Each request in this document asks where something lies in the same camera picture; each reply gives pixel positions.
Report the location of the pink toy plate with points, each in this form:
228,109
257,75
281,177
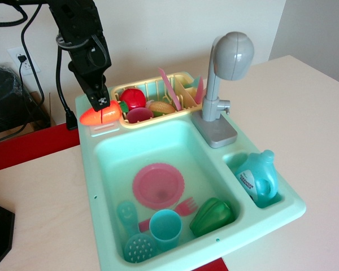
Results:
158,186

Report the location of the teal toy strainer spoon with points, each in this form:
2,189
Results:
139,246

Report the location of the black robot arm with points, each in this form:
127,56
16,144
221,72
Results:
81,35

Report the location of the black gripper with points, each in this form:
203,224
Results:
88,63

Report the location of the blue toy cup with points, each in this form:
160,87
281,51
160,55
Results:
166,227

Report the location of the pink toy fork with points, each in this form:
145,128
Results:
184,208

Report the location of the yellow toy corn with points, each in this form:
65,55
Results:
160,108

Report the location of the green toy bell pepper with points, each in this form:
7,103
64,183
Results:
212,215

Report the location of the black trash bin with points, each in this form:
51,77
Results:
17,106

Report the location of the blue toy detergent bottle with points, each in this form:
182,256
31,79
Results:
257,175

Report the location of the mint green toy sink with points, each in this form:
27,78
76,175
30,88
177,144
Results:
112,155

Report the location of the pink toy knife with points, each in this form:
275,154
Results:
170,89

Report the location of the yellow dish rack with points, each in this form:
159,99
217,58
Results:
155,90

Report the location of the green plate in rack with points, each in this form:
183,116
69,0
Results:
195,82

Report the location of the orange toy carrot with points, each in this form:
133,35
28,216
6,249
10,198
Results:
107,115

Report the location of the white wall outlet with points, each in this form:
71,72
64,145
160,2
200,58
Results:
21,59

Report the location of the pink plate in rack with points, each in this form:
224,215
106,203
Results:
200,91

